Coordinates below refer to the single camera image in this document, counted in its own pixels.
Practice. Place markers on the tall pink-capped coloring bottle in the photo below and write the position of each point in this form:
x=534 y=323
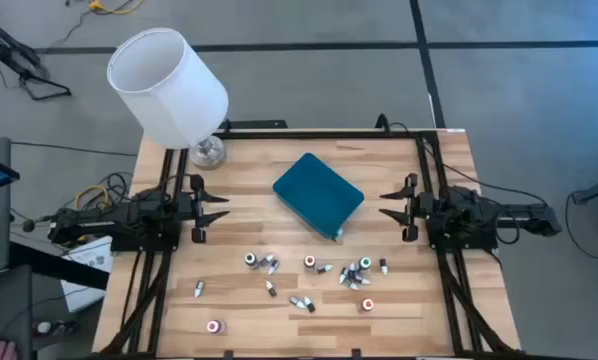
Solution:
x=213 y=326

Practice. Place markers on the dark grey desk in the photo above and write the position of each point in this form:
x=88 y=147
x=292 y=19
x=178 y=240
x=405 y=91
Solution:
x=4 y=300

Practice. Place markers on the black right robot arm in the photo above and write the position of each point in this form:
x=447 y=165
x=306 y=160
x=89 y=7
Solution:
x=479 y=215

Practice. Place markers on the white cardboard box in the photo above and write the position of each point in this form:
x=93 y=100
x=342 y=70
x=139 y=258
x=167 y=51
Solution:
x=86 y=280

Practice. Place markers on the black power strip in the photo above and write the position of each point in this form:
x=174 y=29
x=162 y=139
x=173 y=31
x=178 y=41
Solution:
x=259 y=124

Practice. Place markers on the tall black-capped coloring bottle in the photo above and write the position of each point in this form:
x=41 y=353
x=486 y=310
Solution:
x=250 y=259

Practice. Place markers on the person's hand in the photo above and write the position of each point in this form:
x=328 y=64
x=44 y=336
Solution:
x=1 y=351

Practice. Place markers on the black aluminium table frame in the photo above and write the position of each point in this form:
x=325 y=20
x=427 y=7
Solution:
x=329 y=134

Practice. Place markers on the tall green-capped coloring bottle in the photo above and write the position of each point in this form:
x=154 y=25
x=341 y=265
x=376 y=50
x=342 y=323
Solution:
x=364 y=263

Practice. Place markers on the small dark red dropper bottle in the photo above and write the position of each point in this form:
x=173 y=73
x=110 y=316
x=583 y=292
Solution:
x=362 y=280

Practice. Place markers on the teal plastic bin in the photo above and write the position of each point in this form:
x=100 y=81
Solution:
x=316 y=192

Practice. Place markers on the black tripod stand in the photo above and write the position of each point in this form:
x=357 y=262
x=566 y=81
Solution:
x=1 y=45

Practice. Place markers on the tall red-capped coloring bottle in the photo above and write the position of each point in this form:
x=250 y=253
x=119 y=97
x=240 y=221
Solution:
x=309 y=261

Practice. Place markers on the tall orange-capped coloring bottle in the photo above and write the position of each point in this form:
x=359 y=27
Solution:
x=367 y=304

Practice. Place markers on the black floor beam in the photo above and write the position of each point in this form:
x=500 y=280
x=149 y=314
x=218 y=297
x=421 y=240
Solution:
x=54 y=265

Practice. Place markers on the small purple dropper bottle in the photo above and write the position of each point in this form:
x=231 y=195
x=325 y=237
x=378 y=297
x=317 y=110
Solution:
x=266 y=260

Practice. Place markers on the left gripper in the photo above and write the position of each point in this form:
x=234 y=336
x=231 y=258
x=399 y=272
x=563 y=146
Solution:
x=184 y=207

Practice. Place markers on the red white can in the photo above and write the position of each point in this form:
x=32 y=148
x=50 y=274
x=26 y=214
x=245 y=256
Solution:
x=43 y=327

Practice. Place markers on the white sticker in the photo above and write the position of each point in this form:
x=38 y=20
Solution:
x=456 y=130

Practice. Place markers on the white-shade silver table lamp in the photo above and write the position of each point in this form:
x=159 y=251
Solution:
x=169 y=90

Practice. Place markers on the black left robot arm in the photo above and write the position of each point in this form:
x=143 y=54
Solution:
x=104 y=222

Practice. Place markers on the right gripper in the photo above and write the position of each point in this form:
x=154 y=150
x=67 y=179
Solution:
x=423 y=206

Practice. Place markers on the small green-label dropper bottle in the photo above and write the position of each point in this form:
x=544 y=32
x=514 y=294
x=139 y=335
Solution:
x=351 y=285

